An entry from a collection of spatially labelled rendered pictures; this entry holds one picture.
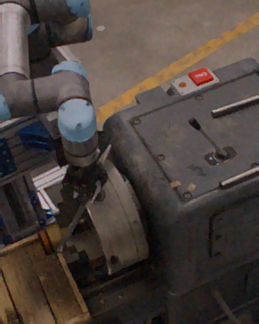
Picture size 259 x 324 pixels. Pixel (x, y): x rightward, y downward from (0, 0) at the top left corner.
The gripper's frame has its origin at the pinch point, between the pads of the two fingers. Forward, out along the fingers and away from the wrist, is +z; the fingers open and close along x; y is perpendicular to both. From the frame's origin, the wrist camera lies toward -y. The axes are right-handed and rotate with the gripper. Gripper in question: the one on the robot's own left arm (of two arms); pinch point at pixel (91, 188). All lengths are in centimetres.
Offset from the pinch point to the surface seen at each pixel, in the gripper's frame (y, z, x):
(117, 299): 12.6, 43.7, 10.5
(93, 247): 6.9, 21.6, 2.0
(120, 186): -7.9, 10.2, 4.5
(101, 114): -128, 166, -56
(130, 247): 4.3, 19.1, 12.0
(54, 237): 7.7, 21.9, -9.7
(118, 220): 0.9, 12.6, 7.2
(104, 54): -183, 178, -75
